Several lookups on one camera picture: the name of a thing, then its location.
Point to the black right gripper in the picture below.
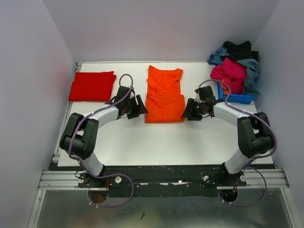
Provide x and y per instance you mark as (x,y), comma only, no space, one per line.
(190,103)

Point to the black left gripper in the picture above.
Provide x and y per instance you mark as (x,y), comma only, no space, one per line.
(139,109)

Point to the orange t shirt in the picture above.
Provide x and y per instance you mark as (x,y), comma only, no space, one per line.
(164,101)

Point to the folded red t shirt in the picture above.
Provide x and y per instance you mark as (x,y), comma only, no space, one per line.
(92,87)

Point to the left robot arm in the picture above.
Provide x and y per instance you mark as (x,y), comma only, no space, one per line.
(80,134)

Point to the grey blue t shirt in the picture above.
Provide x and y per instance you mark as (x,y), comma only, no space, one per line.
(252,66)

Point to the magenta t shirt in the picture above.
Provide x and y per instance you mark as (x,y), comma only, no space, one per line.
(232,74)

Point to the black t shirt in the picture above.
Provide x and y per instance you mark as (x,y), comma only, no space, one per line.
(241,51)

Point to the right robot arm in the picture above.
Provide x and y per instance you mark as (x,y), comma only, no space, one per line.
(255,136)

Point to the aluminium frame profile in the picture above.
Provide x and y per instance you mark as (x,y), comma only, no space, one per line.
(56,153)

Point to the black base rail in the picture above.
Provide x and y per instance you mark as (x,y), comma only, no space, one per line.
(151,181)

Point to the blue plastic bin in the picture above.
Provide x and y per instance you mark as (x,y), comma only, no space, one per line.
(234,98)

